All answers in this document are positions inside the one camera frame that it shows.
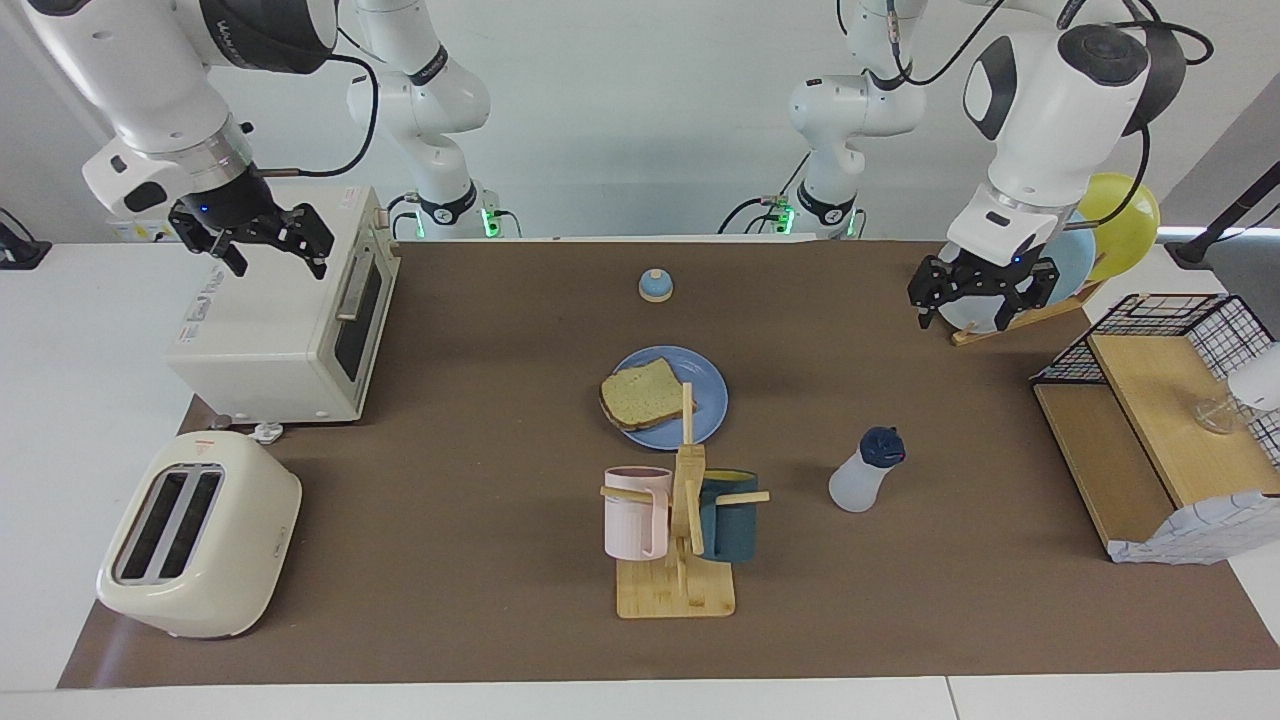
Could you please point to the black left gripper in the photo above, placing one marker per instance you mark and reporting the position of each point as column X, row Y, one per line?
column 990, row 280

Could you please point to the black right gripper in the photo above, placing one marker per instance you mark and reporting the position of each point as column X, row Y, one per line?
column 230, row 200

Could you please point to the squeeze bottle with blue cap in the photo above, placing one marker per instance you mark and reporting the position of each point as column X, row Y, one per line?
column 860, row 485

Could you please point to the bread slice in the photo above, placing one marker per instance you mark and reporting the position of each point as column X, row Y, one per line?
column 645, row 395

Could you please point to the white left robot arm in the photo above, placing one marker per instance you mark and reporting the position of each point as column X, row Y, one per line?
column 1050, row 100

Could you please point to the pale grey plate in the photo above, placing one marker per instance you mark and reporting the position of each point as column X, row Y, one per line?
column 970, row 315

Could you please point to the wooden plate rack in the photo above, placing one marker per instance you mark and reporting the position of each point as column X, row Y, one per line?
column 975, row 337

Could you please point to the light blue plate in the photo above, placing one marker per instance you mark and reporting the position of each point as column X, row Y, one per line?
column 1075, row 265

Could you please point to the yellow plate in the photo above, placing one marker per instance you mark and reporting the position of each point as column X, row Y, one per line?
column 1130, row 225

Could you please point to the blue round plate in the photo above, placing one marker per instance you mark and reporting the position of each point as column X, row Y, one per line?
column 710, row 395

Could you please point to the white toaster oven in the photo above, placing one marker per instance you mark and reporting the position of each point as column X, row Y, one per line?
column 260, row 340

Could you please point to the black stand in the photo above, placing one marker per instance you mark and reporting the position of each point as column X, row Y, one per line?
column 1195, row 248

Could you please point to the clear glass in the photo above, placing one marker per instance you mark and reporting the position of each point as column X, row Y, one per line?
column 1215, row 415

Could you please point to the white rounded object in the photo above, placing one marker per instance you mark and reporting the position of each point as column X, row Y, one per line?
column 1258, row 380

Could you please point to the cream two-slot toaster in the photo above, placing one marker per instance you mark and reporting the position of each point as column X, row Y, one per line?
column 240, row 540

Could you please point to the white blue patterned paper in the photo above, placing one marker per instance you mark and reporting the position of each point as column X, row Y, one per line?
column 1200, row 530

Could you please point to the brown table mat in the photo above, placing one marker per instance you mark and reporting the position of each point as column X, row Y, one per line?
column 480, row 500

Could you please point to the dark teal mug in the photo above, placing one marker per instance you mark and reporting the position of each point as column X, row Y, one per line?
column 730, row 530

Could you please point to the pink mug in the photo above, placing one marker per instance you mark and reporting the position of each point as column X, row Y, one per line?
column 630, row 520

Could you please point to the wooden mug tree stand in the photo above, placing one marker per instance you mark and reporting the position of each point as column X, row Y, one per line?
column 675, row 595

